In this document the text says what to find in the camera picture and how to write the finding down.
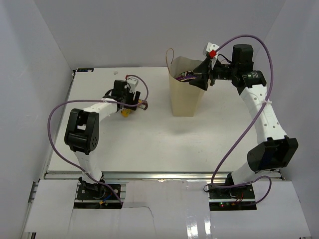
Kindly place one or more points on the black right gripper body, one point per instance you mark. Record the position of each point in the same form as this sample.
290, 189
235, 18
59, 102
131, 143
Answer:
221, 71

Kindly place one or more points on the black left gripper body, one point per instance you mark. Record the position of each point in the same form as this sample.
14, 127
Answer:
128, 97

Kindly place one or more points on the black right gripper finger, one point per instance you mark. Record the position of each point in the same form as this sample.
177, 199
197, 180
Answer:
204, 67
200, 81

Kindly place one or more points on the dark purple nut snack bag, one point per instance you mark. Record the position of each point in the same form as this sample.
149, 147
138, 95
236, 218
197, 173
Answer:
186, 76

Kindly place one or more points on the yellow M&M's packet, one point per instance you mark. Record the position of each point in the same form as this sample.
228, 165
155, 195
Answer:
125, 112

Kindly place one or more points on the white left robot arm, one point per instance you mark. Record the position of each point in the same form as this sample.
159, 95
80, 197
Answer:
82, 131

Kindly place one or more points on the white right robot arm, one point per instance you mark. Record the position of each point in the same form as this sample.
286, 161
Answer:
274, 149

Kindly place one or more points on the beige paper bag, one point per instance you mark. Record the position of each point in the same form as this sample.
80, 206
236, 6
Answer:
185, 98

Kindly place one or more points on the brown chocolate bar wrapper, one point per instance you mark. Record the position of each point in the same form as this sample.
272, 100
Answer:
143, 104

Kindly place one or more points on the left blue table label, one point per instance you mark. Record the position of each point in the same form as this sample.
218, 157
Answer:
85, 70

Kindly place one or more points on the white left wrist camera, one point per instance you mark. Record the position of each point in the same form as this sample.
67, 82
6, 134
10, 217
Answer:
132, 82

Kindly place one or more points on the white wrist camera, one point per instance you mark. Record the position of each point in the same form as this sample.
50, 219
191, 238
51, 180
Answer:
211, 51
132, 82

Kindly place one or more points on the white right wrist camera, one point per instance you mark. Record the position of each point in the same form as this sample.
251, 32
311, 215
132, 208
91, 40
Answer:
211, 51

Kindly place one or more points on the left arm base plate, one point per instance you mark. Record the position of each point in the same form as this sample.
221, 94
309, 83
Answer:
102, 194

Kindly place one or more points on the aluminium front rail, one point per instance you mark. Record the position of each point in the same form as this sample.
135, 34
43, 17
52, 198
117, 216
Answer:
190, 176

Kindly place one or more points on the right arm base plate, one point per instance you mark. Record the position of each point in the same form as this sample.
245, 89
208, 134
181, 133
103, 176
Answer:
234, 199

